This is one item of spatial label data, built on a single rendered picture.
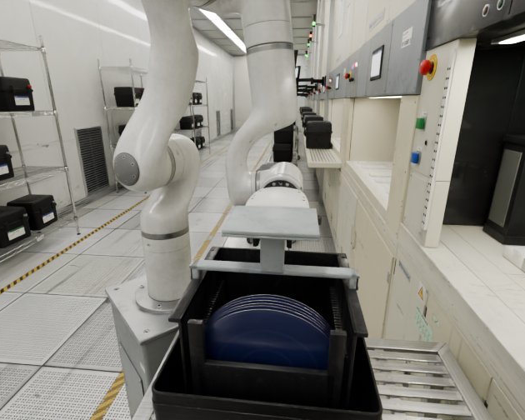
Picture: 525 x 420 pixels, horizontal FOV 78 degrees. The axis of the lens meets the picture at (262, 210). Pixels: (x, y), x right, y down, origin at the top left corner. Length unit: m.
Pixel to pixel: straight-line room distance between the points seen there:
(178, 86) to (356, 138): 1.86
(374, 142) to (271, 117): 1.91
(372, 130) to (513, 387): 1.99
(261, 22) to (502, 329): 0.69
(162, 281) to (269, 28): 0.62
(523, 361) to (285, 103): 0.58
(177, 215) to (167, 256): 0.10
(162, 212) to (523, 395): 0.75
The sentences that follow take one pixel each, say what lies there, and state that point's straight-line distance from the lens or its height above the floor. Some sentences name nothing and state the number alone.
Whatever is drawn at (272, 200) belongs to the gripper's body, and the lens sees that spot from 0.51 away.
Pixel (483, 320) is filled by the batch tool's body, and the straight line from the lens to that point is 0.78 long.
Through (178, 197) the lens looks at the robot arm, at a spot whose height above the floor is 1.04.
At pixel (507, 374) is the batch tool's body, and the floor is 0.83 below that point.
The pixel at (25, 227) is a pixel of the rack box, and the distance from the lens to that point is 3.32.
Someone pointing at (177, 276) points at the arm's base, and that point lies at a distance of 0.87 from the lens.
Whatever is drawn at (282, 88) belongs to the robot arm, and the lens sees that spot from 0.63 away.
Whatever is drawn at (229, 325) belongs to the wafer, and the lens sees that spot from 0.44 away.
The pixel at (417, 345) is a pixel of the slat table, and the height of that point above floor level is 0.76.
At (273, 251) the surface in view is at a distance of 0.44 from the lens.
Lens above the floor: 1.26
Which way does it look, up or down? 19 degrees down
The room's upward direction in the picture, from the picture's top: straight up
